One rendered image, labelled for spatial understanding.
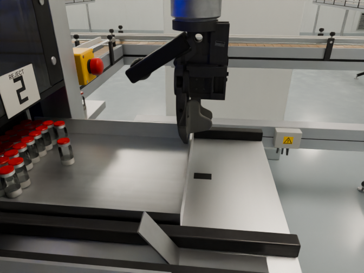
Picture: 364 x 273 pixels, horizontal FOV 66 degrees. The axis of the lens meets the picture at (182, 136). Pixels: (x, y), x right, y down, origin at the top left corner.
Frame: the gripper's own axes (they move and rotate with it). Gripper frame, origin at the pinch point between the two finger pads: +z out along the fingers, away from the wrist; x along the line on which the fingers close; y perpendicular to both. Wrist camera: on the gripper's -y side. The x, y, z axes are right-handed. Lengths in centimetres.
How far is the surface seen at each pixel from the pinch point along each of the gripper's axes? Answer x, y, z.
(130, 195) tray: -13.5, -6.3, 3.3
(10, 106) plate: -10.3, -24.0, -9.1
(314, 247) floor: 60, 61, 92
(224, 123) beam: 86, 13, 37
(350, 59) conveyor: 82, 63, 3
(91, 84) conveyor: 43, -35, 5
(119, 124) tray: 5.5, -13.5, 0.9
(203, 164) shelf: -3.7, 4.2, 3.6
